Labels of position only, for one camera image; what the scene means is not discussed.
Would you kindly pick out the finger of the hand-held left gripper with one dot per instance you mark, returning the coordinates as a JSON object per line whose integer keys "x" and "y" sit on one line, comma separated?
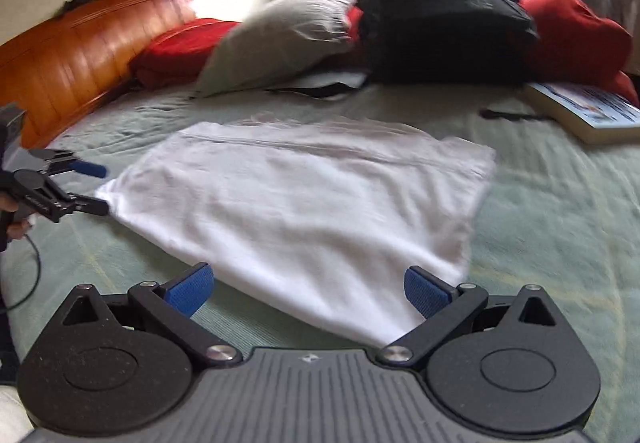
{"x": 90, "y": 169}
{"x": 92, "y": 208}

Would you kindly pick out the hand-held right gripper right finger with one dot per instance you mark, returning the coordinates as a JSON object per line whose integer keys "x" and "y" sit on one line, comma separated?
{"x": 425, "y": 295}

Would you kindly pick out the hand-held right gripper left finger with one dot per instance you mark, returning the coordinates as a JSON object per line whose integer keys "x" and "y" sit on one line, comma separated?
{"x": 187, "y": 293}

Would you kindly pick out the white printed t-shirt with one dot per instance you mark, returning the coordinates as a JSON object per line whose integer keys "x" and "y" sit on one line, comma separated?
{"x": 300, "y": 203}

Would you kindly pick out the person's left hand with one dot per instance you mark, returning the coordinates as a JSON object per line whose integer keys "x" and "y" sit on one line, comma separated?
{"x": 20, "y": 229}

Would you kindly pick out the wooden headboard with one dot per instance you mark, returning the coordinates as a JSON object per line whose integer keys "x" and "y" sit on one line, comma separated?
{"x": 65, "y": 68}

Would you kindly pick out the green checked blanket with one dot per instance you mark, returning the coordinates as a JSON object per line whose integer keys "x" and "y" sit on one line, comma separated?
{"x": 550, "y": 233}

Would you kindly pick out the red pillow at left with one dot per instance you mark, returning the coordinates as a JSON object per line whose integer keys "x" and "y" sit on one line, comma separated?
{"x": 180, "y": 53}

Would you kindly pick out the dark patterned cloth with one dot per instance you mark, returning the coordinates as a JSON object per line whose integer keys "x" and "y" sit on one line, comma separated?
{"x": 75, "y": 5}

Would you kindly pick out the white fluffy cloth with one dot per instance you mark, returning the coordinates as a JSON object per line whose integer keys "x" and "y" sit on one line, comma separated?
{"x": 15, "y": 415}

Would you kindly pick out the grey green pillow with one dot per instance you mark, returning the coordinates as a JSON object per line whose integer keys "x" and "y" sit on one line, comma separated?
{"x": 280, "y": 38}

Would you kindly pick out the thick paperback book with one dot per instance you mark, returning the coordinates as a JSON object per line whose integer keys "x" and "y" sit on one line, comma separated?
{"x": 585, "y": 115}

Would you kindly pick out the black backpack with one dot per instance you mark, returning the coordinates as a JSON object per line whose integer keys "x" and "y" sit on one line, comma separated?
{"x": 440, "y": 23}

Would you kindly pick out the red cushion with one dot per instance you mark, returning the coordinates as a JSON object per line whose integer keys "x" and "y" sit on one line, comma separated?
{"x": 575, "y": 33}

